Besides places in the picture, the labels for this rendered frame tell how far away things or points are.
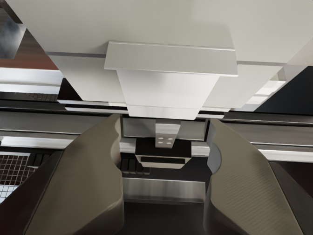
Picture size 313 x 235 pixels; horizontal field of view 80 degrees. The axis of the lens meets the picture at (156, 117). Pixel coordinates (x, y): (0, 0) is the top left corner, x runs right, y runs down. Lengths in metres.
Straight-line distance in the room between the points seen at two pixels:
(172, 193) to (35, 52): 0.22
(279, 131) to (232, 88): 0.38
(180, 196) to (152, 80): 0.12
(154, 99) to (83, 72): 0.07
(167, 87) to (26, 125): 0.45
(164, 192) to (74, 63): 0.15
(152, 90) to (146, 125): 0.29
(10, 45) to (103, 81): 0.18
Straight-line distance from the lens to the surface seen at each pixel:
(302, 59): 0.41
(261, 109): 0.87
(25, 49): 0.29
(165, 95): 0.19
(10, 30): 0.34
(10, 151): 0.75
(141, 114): 0.24
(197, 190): 0.21
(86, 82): 0.19
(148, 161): 0.41
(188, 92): 0.18
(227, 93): 0.20
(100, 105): 0.23
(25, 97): 0.96
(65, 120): 0.53
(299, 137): 0.58
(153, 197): 0.21
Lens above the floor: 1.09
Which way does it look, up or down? 22 degrees down
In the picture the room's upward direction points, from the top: 177 degrees counter-clockwise
